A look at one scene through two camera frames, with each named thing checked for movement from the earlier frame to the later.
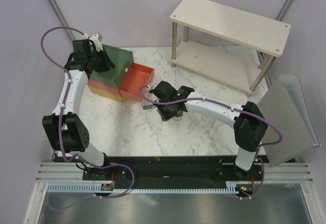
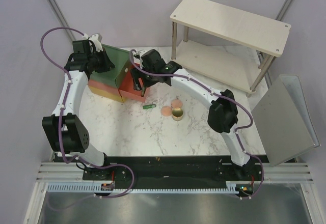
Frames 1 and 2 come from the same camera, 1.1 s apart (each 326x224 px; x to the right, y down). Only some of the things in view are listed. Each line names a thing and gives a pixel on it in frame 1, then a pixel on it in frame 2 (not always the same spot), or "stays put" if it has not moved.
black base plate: [170, 172] stays put
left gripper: [108, 64] stays put
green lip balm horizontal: [148, 107] stays put
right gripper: [166, 116] → [136, 73]
